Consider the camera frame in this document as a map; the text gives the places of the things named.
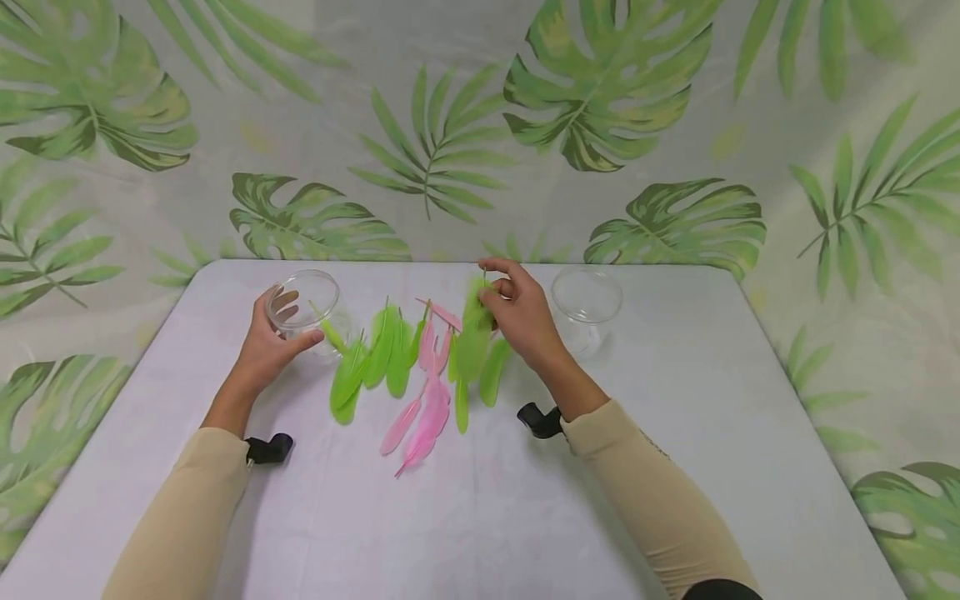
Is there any person's left hand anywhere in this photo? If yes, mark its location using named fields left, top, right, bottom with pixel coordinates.
left=225, top=286, right=325, bottom=401

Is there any person's right hand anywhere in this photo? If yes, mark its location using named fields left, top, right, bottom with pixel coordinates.
left=477, top=256, right=573, bottom=380

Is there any clear plastic cup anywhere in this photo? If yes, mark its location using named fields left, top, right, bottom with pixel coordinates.
left=264, top=268, right=353, bottom=363
left=551, top=265, right=625, bottom=361

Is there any long green feather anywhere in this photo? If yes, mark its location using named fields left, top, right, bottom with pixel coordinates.
left=452, top=271, right=496, bottom=384

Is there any person's right forearm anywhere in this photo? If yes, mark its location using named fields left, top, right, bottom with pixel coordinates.
left=541, top=358, right=763, bottom=600

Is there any person's left forearm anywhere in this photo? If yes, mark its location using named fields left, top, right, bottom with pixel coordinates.
left=101, top=377, right=260, bottom=600

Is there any narrow green feather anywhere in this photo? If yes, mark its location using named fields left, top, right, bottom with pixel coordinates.
left=308, top=302, right=348, bottom=356

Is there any pile of green feathers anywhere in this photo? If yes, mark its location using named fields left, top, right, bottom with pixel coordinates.
left=328, top=300, right=515, bottom=436

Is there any black wrist band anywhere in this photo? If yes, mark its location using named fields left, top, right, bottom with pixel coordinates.
left=517, top=402, right=563, bottom=440
left=244, top=432, right=294, bottom=466

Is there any slim pink feather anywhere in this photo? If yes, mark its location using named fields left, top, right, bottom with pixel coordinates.
left=378, top=392, right=426, bottom=457

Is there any large pink feather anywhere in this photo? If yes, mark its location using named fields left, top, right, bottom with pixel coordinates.
left=394, top=375, right=453, bottom=480

